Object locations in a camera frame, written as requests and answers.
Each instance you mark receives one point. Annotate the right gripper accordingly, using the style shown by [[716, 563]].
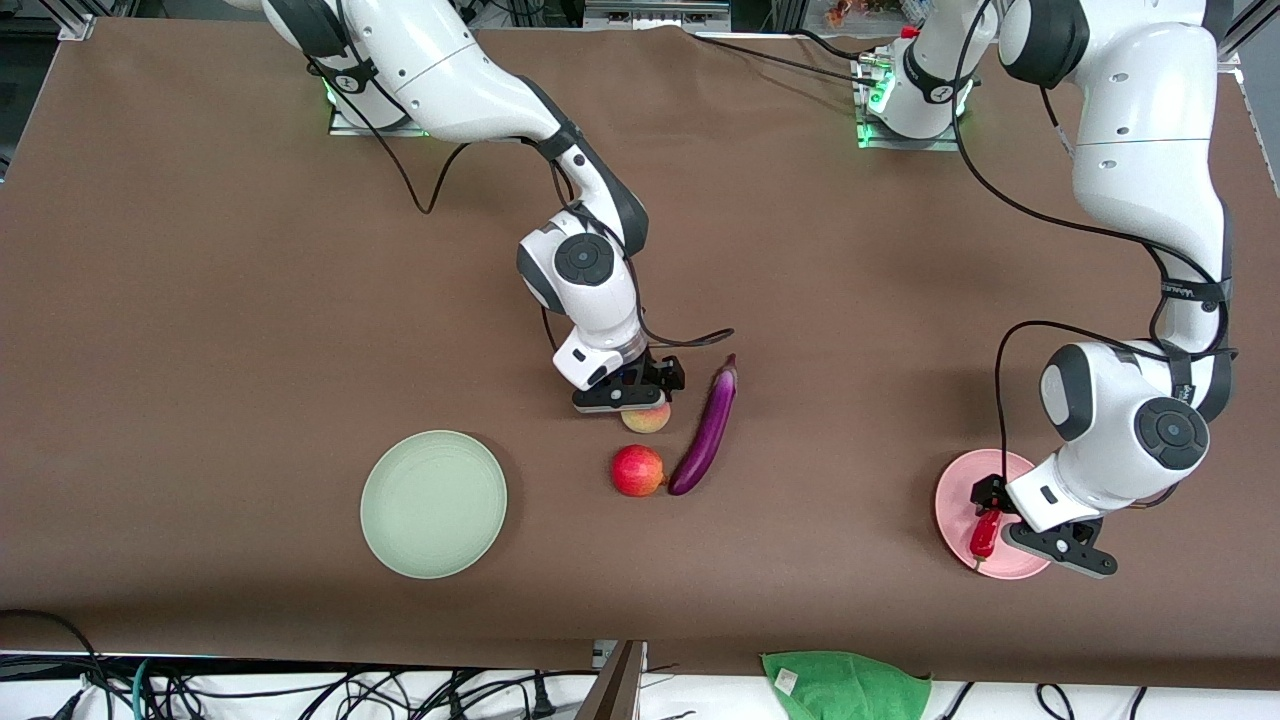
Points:
[[654, 376]]

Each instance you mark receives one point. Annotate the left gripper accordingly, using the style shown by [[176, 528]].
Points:
[[988, 494]]

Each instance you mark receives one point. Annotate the red chili pepper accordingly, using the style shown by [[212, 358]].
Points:
[[985, 537]]

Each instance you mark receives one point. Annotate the yellow pink peach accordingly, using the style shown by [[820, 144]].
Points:
[[647, 420]]

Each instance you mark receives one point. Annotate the long purple eggplant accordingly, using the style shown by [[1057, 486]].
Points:
[[705, 430]]

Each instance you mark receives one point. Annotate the red pomegranate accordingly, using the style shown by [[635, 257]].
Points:
[[638, 470]]

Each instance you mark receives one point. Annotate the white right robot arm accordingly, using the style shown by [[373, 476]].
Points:
[[430, 60]]

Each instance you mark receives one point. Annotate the pink round plate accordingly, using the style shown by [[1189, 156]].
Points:
[[960, 500]]

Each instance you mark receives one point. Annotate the green towel cloth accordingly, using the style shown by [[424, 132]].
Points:
[[845, 690]]

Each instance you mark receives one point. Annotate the mint green round plate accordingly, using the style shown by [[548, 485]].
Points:
[[433, 505]]

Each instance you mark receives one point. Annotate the grey metal device box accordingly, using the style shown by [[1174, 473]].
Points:
[[655, 12]]

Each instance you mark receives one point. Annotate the large table cover sheet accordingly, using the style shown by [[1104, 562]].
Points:
[[250, 350]]

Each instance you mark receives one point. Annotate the orange toy pile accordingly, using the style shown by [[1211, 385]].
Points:
[[860, 10]]

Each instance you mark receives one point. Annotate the grey brown board post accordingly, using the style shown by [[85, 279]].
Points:
[[615, 690]]

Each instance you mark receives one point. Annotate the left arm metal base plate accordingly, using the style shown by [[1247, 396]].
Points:
[[905, 144]]

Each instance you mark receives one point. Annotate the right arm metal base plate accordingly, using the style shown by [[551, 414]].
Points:
[[350, 127]]

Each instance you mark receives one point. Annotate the aluminium frame rail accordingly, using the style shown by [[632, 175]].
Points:
[[1232, 62]]

